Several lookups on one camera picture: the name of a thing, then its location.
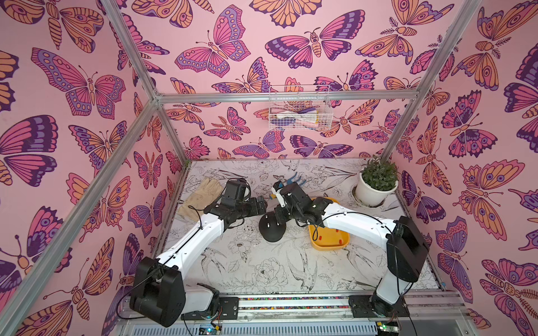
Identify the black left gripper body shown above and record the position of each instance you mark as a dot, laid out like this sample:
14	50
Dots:
249	208

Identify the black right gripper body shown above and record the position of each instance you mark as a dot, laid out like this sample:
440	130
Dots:
287	211

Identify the black round screw base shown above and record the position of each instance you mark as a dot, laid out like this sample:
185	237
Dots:
270	228

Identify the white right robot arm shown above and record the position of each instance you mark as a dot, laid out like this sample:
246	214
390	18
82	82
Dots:
405	247

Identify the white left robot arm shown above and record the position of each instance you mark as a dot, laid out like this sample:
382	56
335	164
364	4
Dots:
159	292

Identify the blue yellow garden fork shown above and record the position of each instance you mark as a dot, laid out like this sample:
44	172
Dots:
282	182

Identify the cream fabric glove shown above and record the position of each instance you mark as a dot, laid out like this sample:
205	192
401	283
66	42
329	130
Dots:
207	191

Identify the yellow plastic tray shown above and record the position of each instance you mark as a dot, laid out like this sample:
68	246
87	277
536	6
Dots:
327	239

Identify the potted green plant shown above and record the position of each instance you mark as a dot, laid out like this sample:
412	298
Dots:
377	180

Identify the white wire basket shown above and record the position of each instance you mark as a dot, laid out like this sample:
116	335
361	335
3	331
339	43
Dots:
297	108

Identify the aluminium cage frame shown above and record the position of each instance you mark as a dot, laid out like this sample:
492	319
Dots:
23	300

